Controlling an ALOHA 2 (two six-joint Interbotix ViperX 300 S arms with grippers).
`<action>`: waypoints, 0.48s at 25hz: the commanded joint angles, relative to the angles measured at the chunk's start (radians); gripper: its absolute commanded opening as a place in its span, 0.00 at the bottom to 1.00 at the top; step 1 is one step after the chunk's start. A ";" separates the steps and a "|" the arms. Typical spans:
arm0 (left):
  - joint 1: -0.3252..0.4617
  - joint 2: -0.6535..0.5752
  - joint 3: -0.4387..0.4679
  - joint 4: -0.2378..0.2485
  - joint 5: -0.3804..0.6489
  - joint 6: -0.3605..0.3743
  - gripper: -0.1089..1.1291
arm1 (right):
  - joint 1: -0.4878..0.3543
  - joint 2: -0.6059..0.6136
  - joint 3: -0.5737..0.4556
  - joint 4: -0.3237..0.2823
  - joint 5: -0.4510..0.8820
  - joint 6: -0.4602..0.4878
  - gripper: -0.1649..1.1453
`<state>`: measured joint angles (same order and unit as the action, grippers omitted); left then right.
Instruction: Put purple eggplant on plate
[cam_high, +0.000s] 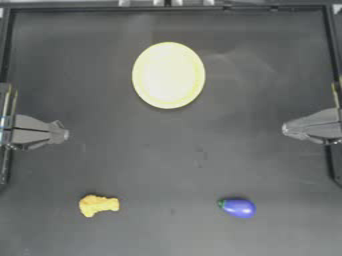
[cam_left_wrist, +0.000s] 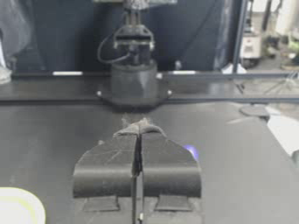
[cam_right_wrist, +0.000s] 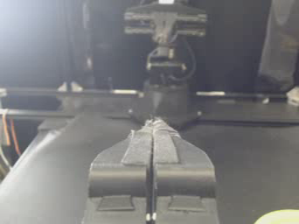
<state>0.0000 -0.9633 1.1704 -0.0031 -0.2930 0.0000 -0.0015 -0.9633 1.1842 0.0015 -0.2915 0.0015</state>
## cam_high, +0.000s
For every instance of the purple toy eggplant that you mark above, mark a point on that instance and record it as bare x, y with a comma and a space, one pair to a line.
239, 207

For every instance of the yellow round plate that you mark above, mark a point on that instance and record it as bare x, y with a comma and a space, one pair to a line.
169, 75

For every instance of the yellow toy fried chicken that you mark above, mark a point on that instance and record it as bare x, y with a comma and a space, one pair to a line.
96, 205

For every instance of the black table frame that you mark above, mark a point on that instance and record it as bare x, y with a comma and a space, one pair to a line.
88, 7

